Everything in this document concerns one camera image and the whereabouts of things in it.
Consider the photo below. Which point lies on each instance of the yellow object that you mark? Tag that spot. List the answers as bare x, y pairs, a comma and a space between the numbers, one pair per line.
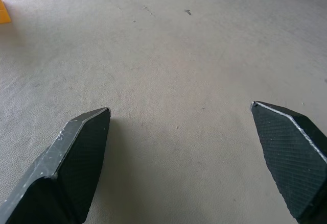
3, 12

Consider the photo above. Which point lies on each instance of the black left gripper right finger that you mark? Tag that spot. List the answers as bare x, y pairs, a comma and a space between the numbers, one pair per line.
288, 157

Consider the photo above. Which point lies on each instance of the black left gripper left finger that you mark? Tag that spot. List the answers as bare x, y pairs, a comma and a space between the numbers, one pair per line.
74, 162

